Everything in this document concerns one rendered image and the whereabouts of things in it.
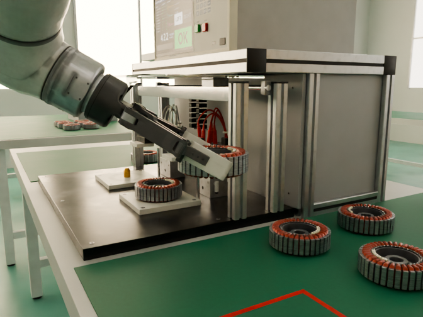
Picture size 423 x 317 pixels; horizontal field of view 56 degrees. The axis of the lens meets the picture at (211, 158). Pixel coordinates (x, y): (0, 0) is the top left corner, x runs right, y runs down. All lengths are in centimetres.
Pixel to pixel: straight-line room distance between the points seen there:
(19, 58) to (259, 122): 61
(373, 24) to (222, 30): 790
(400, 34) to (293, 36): 739
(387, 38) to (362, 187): 752
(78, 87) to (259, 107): 54
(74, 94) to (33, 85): 6
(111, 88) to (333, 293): 43
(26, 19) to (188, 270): 43
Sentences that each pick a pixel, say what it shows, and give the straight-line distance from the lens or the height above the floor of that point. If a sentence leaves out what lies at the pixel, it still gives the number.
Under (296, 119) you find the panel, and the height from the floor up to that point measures 97.
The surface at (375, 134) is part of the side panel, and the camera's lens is 108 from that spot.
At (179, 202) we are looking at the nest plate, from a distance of 92.
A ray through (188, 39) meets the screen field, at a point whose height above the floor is 116.
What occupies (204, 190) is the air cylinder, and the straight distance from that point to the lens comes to 101.
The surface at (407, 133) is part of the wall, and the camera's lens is 818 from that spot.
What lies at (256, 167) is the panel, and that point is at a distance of 103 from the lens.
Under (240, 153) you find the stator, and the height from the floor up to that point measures 94.
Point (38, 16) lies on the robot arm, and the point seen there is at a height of 112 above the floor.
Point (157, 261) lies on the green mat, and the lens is 71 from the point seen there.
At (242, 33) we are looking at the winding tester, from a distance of 91.
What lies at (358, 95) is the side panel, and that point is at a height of 102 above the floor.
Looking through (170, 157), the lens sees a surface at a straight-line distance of 93.
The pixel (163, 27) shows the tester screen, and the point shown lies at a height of 121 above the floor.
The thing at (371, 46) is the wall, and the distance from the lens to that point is 873.
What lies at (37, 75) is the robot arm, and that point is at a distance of 59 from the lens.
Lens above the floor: 105
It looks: 10 degrees down
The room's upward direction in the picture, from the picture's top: straight up
